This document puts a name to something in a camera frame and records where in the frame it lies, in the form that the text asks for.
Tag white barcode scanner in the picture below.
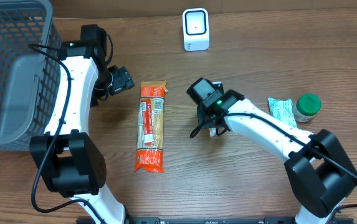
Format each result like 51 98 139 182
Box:
182 7 210 52

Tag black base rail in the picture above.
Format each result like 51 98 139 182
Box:
75 216 355 224

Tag small orange snack box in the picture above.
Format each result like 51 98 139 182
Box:
209 128 218 138

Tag grey plastic mesh basket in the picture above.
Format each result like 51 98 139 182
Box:
0 0 62 151

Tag orange spaghetti packet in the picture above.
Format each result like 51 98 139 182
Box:
135 80 168 172

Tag teal wet wipes pack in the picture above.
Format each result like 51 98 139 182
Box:
268 98 297 128

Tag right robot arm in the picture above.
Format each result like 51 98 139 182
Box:
187 78 357 223

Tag green lid jar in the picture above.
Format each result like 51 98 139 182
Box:
293 93 322 123

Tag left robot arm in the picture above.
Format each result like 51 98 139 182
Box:
29 24 135 223

